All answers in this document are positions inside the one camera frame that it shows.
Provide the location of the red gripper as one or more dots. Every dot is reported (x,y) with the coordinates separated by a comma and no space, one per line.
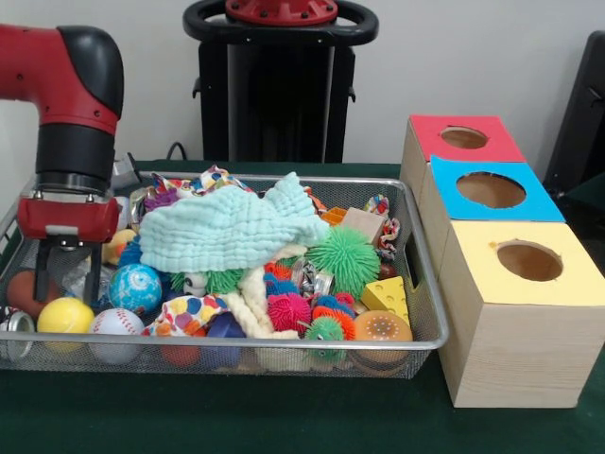
(71,217)

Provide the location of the mint green cloth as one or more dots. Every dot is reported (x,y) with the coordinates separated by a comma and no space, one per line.
(227,232)

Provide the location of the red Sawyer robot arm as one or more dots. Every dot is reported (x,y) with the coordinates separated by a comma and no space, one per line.
(71,94)

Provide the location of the wooden box with three holes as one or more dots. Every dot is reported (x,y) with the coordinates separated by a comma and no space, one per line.
(515,350)

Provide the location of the yellow ball toy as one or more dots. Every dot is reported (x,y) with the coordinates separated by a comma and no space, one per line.
(65,316)

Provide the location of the brown toy football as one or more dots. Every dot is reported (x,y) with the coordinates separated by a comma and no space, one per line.
(21,293)

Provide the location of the globe print ball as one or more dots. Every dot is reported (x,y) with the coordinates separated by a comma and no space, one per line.
(134,288)

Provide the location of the white baseball toy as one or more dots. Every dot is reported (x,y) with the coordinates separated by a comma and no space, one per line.
(115,324)

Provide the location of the crushed red silver can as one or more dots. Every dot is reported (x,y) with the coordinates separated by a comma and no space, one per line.
(16,328)

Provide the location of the dark green table cloth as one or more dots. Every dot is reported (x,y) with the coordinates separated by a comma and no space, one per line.
(283,416)

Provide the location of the plain green spiky ball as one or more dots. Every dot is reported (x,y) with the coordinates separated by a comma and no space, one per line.
(342,260)

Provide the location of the plain wooden cube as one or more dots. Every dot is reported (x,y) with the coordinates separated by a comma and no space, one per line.
(364,222)

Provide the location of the toy burger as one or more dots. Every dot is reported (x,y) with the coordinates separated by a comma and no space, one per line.
(382,326)

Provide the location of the yellow toy cheese wedge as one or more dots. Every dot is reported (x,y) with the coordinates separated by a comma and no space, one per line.
(387,295)

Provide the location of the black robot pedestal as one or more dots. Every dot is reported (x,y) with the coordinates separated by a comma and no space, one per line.
(283,94)

